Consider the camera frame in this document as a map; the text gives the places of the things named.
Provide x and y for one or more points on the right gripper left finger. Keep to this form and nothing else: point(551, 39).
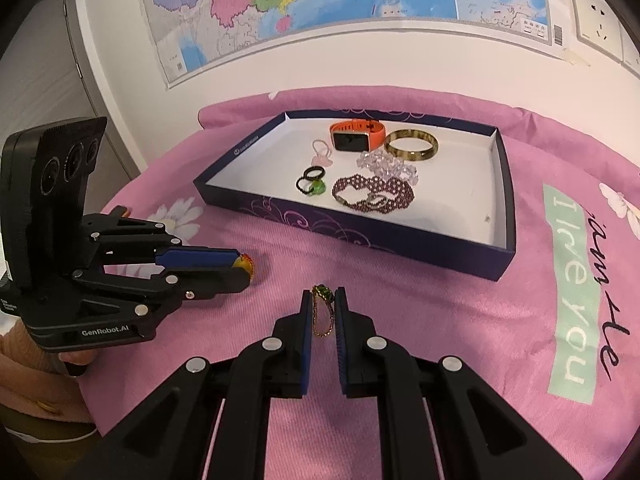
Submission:
point(209, 420)

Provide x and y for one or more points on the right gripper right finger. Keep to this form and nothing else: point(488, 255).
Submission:
point(437, 420)

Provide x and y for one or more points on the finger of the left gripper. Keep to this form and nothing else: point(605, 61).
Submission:
point(196, 257)
point(201, 283)

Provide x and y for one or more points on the orange smart watch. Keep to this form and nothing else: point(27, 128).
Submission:
point(357, 135)

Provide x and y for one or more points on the person's left hand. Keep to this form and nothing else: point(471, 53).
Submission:
point(76, 363)

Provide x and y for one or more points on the green bead ornament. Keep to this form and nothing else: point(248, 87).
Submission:
point(316, 187)

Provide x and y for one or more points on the grey wooden door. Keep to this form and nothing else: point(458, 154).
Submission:
point(45, 72)

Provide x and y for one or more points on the navy shallow cardboard box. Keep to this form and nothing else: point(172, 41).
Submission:
point(454, 210)

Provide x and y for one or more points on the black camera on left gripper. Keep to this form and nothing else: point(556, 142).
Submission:
point(44, 176)

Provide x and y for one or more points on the white wall socket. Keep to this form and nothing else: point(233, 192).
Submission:
point(598, 27)

